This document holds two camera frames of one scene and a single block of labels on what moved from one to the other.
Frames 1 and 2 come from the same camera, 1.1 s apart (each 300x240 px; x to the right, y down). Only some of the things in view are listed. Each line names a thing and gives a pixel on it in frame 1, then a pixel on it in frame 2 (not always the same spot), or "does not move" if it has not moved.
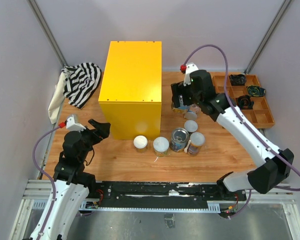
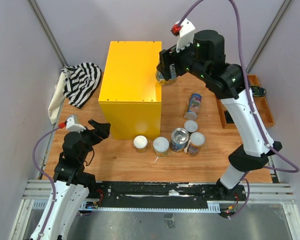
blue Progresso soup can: [182, 108] to [173, 77]
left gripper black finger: [103, 129] does not move
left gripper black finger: [95, 124] does not move
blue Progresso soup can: [179, 138] does not move
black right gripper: [176, 90] to [170, 56]
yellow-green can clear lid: [161, 145] does not move
